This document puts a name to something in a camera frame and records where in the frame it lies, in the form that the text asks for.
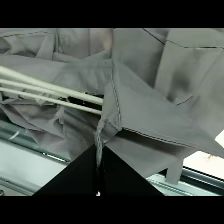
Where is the grey-beige long-sleeved shirt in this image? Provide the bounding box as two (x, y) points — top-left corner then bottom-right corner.
(0, 28), (224, 186)

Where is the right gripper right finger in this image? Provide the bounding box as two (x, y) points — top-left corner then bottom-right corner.
(100, 145), (164, 197)

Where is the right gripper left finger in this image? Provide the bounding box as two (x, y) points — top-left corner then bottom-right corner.
(33, 143), (100, 197)

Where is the white clothes hanger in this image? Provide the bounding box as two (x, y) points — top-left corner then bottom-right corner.
(0, 65), (105, 116)

